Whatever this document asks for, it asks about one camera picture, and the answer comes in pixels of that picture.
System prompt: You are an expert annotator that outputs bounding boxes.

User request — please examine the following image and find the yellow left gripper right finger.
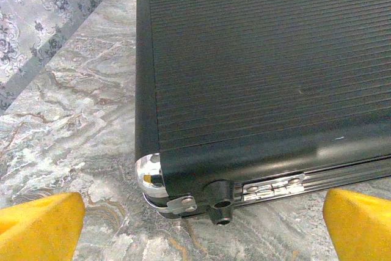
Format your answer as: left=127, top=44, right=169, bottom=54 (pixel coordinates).
left=322, top=188, right=391, bottom=261

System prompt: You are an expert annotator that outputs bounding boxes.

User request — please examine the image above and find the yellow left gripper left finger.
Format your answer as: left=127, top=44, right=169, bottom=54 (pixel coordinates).
left=0, top=191, right=86, bottom=261

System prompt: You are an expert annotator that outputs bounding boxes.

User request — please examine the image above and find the black ribbed aluminium case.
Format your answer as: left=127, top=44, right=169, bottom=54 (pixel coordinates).
left=134, top=0, right=391, bottom=228

